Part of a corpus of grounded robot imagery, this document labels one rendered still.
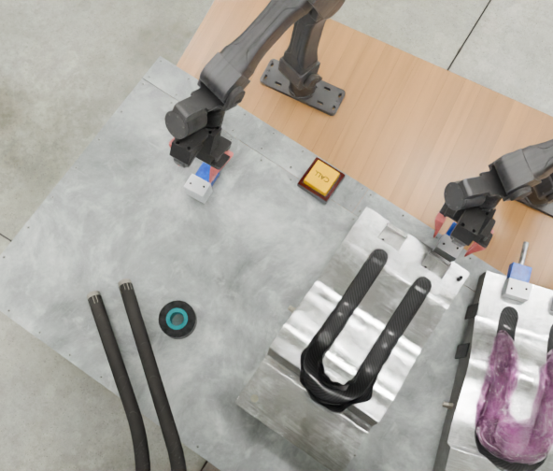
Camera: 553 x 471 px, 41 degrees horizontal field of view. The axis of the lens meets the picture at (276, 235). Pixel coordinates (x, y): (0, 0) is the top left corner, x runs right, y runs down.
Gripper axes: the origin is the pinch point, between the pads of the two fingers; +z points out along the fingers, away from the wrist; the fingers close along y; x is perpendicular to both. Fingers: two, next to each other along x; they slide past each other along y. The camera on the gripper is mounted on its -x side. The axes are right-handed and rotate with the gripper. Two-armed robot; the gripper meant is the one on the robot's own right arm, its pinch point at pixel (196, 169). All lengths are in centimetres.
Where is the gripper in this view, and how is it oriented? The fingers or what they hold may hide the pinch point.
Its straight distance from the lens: 160.2
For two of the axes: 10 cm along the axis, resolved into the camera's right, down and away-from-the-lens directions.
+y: 8.7, 4.8, -1.2
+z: -2.5, 6.4, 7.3
